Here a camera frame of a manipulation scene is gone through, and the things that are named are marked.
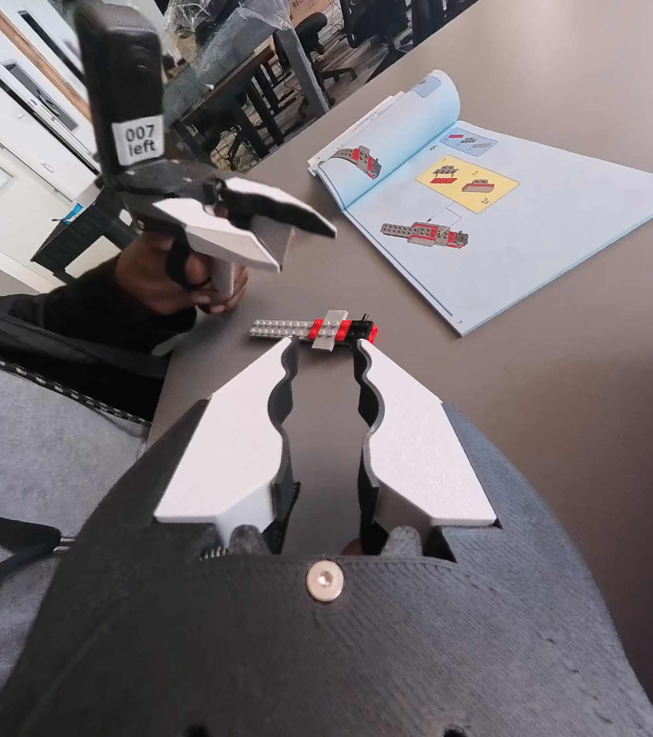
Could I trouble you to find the open instruction booklet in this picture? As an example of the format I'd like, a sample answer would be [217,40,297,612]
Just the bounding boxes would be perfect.
[307,70,653,336]

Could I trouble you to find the clear plastic wrap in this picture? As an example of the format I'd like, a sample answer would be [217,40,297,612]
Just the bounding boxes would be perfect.
[162,0,293,70]

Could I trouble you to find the black office chair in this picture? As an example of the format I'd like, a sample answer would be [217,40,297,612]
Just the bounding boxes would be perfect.
[338,0,413,53]
[294,12,356,87]

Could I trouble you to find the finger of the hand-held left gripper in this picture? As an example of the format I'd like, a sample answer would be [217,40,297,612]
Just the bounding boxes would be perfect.
[154,197,281,273]
[211,177,339,271]

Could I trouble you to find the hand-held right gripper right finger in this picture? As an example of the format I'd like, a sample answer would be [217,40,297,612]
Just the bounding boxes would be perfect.
[355,338,498,555]

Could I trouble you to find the wooden post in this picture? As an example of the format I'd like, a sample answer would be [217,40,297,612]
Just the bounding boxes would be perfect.
[0,0,94,122]

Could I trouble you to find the person's left forearm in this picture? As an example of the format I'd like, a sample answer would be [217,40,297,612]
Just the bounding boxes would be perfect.
[7,253,197,352]

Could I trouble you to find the person's grey pants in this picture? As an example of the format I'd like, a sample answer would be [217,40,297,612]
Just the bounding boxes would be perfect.
[0,351,149,737]

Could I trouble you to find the person's black hoodie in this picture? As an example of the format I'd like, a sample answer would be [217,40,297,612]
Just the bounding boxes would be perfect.
[0,291,172,424]

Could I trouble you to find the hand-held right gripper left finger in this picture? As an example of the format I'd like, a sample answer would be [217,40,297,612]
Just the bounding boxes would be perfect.
[154,335,301,555]

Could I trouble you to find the black side table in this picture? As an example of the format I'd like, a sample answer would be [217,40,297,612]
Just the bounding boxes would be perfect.
[30,190,137,286]

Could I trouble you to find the grey plate with red bricks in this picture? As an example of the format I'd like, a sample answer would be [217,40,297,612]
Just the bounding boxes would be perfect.
[248,309,380,353]

